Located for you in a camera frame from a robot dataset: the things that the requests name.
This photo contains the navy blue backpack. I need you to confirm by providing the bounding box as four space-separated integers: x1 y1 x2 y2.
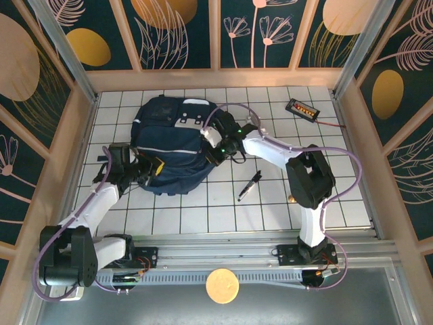
97 95 221 196

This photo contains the long black pen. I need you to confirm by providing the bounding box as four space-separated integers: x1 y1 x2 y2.
237 174 260 203

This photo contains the black battery charger box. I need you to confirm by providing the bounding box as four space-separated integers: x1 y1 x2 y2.
284 97 321 122

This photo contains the round cork disc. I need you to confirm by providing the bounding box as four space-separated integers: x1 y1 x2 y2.
205 267 240 305

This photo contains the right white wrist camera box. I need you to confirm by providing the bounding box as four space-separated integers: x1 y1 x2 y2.
200 125 223 149

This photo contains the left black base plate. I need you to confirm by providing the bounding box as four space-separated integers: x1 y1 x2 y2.
97 246 160 270

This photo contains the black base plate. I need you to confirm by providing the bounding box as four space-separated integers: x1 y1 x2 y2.
276 242 338 267
97 246 160 270

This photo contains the aluminium mounting rail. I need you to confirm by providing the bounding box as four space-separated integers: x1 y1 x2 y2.
35 233 398 272

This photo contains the thin red cable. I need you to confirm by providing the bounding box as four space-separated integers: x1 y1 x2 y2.
317 118 346 129

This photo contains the black connector with orange wires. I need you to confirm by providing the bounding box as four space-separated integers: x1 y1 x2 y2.
111 257 152 292
302 253 341 290

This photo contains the grey slotted cable duct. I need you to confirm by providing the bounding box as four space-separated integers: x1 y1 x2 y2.
84 269 305 286

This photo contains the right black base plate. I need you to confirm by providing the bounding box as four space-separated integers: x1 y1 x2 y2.
276 242 338 267

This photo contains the aluminium frame post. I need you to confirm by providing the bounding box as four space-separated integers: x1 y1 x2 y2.
332 0 396 100
28 0 99 103

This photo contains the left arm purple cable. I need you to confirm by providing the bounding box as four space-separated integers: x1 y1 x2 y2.
32 145 156 302

